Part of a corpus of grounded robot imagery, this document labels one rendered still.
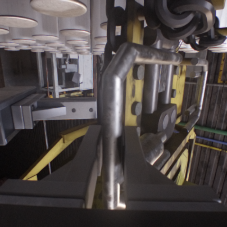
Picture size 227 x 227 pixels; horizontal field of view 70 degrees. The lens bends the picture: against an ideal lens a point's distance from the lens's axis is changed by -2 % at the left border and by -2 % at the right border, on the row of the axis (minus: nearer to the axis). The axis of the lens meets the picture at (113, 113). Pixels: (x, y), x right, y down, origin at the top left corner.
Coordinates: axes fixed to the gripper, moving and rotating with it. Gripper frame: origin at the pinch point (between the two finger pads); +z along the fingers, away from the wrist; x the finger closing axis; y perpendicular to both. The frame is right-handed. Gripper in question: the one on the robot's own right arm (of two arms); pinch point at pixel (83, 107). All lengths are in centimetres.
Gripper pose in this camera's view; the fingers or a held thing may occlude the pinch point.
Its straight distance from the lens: 24.7
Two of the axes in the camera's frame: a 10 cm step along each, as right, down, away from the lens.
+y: 0.2, -9.6, -2.9
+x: -1.5, -2.9, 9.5
